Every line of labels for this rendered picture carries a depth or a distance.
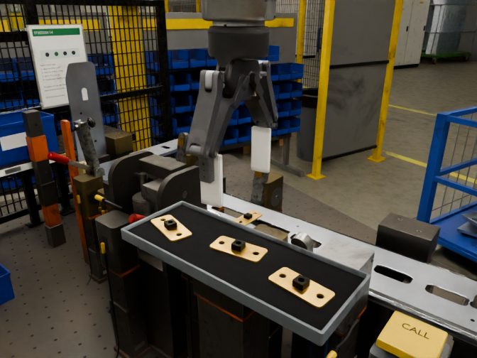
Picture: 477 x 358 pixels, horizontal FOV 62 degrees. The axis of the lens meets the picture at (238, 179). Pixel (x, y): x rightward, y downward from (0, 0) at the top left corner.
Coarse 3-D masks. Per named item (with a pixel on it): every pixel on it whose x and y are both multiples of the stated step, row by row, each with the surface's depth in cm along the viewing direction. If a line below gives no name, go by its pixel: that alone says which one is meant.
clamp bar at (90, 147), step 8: (80, 120) 111; (88, 120) 112; (72, 128) 109; (80, 128) 109; (88, 128) 110; (80, 136) 111; (88, 136) 111; (80, 144) 113; (88, 144) 112; (88, 152) 112; (88, 160) 115; (96, 160) 115
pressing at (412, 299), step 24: (264, 216) 104; (288, 216) 104; (288, 240) 93; (312, 240) 93; (360, 240) 94; (384, 264) 84; (408, 264) 84; (384, 288) 77; (408, 288) 77; (456, 288) 77; (408, 312) 71; (432, 312) 71; (456, 312) 71; (456, 336) 66
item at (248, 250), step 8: (216, 240) 62; (224, 240) 62; (232, 240) 62; (240, 240) 60; (216, 248) 60; (224, 248) 60; (232, 248) 60; (240, 248) 59; (248, 248) 60; (256, 248) 60; (264, 248) 60; (240, 256) 58; (248, 256) 58; (256, 256) 58
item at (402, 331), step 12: (396, 312) 48; (396, 324) 46; (408, 324) 46; (420, 324) 46; (384, 336) 44; (396, 336) 44; (408, 336) 44; (420, 336) 44; (432, 336) 44; (444, 336) 44; (384, 348) 44; (396, 348) 43; (408, 348) 42; (420, 348) 42; (432, 348) 42
